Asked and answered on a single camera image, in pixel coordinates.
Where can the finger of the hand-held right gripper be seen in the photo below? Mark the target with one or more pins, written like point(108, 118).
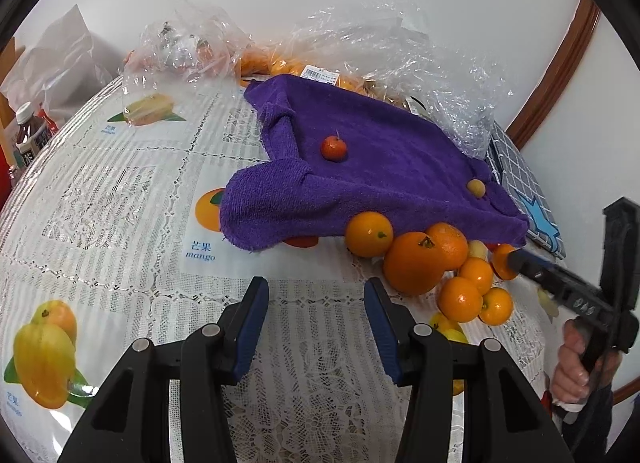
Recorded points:
point(535, 270)

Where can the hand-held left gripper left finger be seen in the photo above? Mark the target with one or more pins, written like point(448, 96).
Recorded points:
point(252, 328)

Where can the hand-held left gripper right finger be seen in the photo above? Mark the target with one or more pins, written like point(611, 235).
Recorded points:
point(382, 338)

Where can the small orange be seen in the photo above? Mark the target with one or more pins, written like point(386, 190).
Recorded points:
point(496, 306)
point(459, 299)
point(477, 275)
point(501, 265)

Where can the small yellow round fruit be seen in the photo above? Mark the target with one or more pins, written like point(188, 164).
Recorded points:
point(477, 249)
point(475, 189)

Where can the large smooth orange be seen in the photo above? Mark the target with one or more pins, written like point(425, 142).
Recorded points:
point(412, 265)

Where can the large bumpy orange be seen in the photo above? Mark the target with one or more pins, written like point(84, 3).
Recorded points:
point(450, 243)

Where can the medium orange with stem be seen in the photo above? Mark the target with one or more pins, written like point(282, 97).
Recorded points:
point(369, 234)

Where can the person's right forearm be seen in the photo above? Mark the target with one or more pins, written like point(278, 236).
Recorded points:
point(602, 423)

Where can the pile of bagged brown fruits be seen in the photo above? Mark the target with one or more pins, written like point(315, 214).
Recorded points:
point(385, 93)

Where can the person's right hand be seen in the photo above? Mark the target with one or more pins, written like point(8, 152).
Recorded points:
point(567, 368)

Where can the grey checked cloth blue star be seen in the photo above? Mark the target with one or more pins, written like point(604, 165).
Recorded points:
point(525, 178)

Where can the purple towel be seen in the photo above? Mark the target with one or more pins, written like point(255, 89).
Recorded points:
point(390, 163)

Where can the small red fruit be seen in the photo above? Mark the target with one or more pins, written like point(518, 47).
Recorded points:
point(333, 148)

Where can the large clear plastic bag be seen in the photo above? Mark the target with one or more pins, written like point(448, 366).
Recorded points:
point(425, 63)

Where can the pile of bagged oranges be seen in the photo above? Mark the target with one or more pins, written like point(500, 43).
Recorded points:
point(285, 65)

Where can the red capped bottle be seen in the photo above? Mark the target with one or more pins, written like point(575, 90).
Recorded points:
point(47, 120)

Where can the dark drink bottle white cap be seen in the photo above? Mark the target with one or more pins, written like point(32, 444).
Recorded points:
point(30, 135)

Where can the small clear plastic bag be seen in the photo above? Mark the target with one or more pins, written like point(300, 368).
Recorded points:
point(185, 38)

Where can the white paper bag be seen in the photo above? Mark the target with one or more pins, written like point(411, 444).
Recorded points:
point(65, 58)

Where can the brown wooden door frame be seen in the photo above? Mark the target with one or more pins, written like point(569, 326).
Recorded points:
point(560, 68)

